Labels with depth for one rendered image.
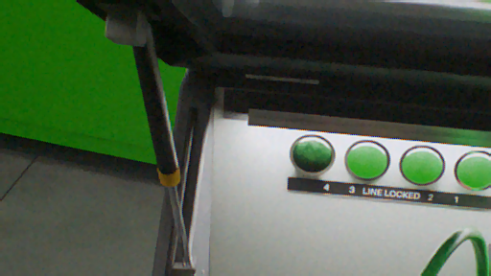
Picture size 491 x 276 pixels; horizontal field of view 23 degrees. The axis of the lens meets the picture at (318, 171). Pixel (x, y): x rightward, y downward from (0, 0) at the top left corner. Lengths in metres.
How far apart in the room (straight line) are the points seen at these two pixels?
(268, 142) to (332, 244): 0.15
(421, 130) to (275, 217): 0.21
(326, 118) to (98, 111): 2.73
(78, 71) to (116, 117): 0.19
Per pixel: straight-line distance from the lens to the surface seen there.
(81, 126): 4.03
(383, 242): 1.38
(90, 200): 3.95
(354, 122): 1.28
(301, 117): 1.28
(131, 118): 3.93
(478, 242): 1.21
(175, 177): 1.11
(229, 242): 1.40
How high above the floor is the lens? 2.01
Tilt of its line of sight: 29 degrees down
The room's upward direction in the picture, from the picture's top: 4 degrees clockwise
